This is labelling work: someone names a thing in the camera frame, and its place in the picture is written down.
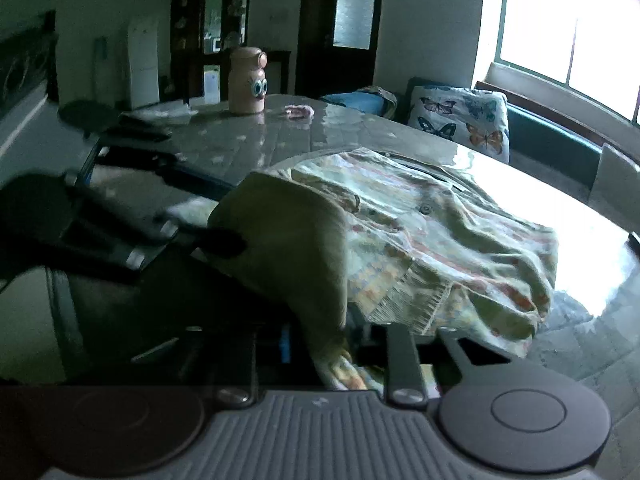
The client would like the quilted green star tablecloth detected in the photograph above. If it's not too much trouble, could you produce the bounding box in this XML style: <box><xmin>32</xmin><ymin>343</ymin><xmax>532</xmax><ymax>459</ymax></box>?
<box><xmin>89</xmin><ymin>93</ymin><xmax>640</xmax><ymax>441</ymax></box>

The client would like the white refrigerator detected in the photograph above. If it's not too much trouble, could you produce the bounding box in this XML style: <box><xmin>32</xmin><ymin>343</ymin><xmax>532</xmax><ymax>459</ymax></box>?
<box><xmin>127</xmin><ymin>16</ymin><xmax>160</xmax><ymax>110</ymax></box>

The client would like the green patterned child garment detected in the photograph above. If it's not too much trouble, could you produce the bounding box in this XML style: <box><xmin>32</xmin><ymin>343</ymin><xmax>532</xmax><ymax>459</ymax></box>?
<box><xmin>203</xmin><ymin>148</ymin><xmax>558</xmax><ymax>390</ymax></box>

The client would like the blue cushion with cloth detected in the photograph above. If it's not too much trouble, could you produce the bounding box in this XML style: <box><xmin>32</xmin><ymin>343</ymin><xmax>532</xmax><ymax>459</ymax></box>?
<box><xmin>320</xmin><ymin>86</ymin><xmax>398</xmax><ymax>119</ymax></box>

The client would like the green framed window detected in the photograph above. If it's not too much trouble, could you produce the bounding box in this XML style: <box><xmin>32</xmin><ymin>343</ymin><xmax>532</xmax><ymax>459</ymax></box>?
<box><xmin>496</xmin><ymin>0</ymin><xmax>639</xmax><ymax>125</ymax></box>

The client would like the small pink toy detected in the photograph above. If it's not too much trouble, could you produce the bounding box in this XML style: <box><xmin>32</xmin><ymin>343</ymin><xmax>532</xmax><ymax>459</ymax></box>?
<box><xmin>283</xmin><ymin>105</ymin><xmax>314</xmax><ymax>120</ymax></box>

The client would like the plain grey pillow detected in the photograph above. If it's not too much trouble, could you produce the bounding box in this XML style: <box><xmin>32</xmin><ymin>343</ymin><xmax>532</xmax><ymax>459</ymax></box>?
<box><xmin>588</xmin><ymin>144</ymin><xmax>640</xmax><ymax>234</ymax></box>

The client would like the dark door with glass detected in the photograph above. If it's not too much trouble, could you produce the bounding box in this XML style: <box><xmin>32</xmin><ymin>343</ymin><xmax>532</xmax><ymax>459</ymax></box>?
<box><xmin>295</xmin><ymin>0</ymin><xmax>382</xmax><ymax>99</ymax></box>

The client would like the pink cartoon water bottle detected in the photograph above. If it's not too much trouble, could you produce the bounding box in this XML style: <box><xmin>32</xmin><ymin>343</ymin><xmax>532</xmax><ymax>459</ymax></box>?
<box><xmin>228</xmin><ymin>47</ymin><xmax>268</xmax><ymax>115</ymax></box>

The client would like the teal bench sofa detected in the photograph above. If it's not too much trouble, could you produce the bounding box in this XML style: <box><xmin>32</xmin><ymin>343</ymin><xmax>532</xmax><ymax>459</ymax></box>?
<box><xmin>392</xmin><ymin>77</ymin><xmax>610</xmax><ymax>203</ymax></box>

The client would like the butterfly print pillow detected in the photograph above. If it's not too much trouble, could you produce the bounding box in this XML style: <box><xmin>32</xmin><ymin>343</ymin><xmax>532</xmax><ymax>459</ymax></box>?
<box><xmin>408</xmin><ymin>84</ymin><xmax>510</xmax><ymax>164</ymax></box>

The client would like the dark wooden cabinet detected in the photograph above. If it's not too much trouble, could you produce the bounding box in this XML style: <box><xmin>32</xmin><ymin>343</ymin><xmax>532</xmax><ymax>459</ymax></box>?
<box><xmin>169</xmin><ymin>0</ymin><xmax>248</xmax><ymax>102</ymax></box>

